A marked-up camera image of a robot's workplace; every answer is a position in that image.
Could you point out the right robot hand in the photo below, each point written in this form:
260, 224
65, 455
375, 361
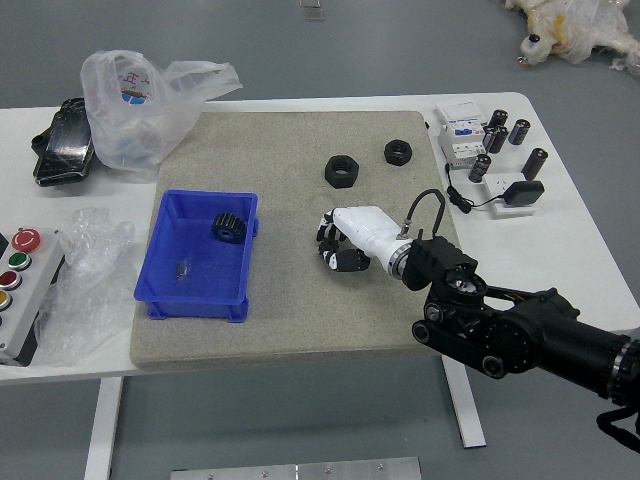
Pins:
365, 225

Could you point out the small black gear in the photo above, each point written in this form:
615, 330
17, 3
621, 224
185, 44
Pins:
331, 245

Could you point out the big black gear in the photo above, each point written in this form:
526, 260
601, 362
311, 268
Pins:
235, 232

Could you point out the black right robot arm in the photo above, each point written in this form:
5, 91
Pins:
525, 335

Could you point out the big black hex nut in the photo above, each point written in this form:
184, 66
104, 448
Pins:
334, 177

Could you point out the small black hex nut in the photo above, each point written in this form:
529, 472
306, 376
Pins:
391, 155

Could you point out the blue plastic box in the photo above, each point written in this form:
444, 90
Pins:
200, 270

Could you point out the grey button control box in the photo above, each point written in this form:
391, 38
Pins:
30, 310

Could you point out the grey-brown foam mat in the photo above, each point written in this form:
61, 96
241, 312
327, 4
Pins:
300, 310

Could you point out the black cylindrical capacitor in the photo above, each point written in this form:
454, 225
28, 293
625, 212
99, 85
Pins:
520, 132
500, 120
536, 164
499, 141
480, 168
486, 137

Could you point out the white circuit breaker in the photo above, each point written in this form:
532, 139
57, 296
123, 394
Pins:
460, 130

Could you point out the black power adapter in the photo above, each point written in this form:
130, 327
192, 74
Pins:
522, 193

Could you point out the white table leg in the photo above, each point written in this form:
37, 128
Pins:
102, 430
467, 415

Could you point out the metal floor socket cover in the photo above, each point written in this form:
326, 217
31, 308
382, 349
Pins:
312, 9

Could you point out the white plastic bag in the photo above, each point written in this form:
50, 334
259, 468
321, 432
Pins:
125, 130

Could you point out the crumpled clear plastic wrap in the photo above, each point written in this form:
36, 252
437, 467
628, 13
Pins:
85, 290

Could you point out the plastic-wrapped plush toy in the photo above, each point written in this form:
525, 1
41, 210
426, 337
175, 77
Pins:
575, 25

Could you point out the black flat device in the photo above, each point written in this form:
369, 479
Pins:
62, 145

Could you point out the red emergency stop button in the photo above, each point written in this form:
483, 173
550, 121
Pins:
25, 240

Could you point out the green push button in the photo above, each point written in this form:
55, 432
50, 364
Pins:
16, 261

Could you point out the red push button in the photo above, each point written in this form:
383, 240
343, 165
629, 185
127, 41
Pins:
10, 280

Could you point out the yellow push button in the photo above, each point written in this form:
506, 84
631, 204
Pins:
4, 300

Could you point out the white wall socket plate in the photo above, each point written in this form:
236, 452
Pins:
497, 187

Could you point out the grey metal base plate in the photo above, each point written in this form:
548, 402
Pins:
295, 470

